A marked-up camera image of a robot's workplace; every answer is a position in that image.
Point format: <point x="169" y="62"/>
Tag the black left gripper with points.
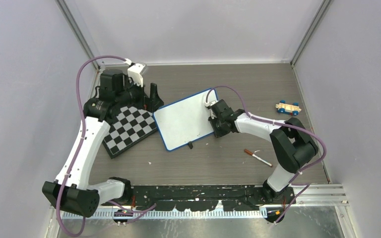
<point x="152" y="103"/>

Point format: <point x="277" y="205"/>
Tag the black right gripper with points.
<point x="218" y="133"/>

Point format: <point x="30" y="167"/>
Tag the black white chessboard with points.
<point x="131" y="126"/>

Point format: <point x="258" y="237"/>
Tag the white whiteboard marker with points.
<point x="258" y="158"/>

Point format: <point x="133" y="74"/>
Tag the blue framed whiteboard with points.
<point x="185" y="120"/>

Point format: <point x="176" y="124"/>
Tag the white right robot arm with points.
<point x="292" y="143"/>

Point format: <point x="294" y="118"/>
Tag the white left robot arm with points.
<point x="71" y="191"/>

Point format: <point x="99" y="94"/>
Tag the wooden toy car blue wheels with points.
<point x="290" y="109"/>

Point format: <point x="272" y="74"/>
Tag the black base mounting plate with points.
<point x="198" y="198"/>

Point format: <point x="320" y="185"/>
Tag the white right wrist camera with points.
<point x="209" y="105"/>

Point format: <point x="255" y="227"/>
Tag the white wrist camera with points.
<point x="209" y="105"/>
<point x="136" y="71"/>

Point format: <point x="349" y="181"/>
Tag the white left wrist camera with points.
<point x="136" y="71"/>

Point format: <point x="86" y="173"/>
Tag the aluminium frame rail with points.
<point x="66" y="11"/>

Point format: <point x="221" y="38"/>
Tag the white slotted cable duct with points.
<point x="218" y="213"/>

